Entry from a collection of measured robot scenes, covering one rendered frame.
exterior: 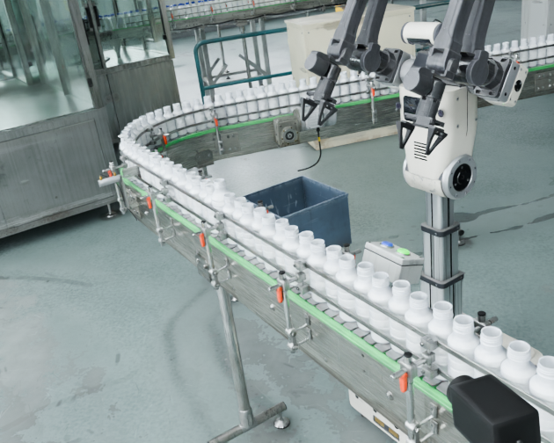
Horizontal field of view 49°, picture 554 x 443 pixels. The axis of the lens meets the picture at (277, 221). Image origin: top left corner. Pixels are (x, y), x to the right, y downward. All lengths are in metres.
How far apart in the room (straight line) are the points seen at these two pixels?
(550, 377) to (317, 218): 1.38
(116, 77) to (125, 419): 4.63
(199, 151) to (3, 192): 1.95
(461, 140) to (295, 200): 0.83
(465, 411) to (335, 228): 1.84
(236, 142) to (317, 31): 2.58
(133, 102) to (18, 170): 2.46
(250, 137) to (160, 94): 3.81
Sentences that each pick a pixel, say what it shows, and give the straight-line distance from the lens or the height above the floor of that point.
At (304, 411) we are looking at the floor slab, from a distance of 2.80.
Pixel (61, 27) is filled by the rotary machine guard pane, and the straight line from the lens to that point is 4.85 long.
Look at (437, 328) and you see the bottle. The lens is 1.27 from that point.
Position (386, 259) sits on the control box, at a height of 1.10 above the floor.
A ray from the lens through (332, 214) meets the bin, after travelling 2.38.
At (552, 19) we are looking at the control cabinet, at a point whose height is 0.76.
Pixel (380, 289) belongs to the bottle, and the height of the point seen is 1.14.
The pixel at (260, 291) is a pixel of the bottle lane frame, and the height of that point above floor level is 0.93.
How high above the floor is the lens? 1.85
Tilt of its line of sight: 24 degrees down
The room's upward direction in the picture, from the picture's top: 8 degrees counter-clockwise
